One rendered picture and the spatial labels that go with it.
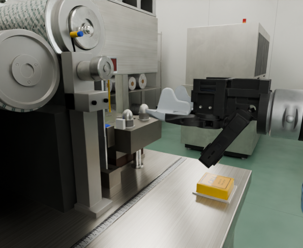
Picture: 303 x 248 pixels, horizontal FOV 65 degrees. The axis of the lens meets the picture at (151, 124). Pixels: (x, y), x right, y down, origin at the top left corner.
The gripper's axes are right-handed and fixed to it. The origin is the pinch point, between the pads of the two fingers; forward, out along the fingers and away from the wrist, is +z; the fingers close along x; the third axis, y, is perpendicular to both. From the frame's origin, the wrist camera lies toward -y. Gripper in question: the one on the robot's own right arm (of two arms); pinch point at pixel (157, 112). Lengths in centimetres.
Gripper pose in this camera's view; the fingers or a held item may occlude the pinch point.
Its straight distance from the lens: 47.4
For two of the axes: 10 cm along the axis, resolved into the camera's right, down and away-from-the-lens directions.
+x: -5.0, 2.1, -8.4
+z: -8.6, -1.2, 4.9
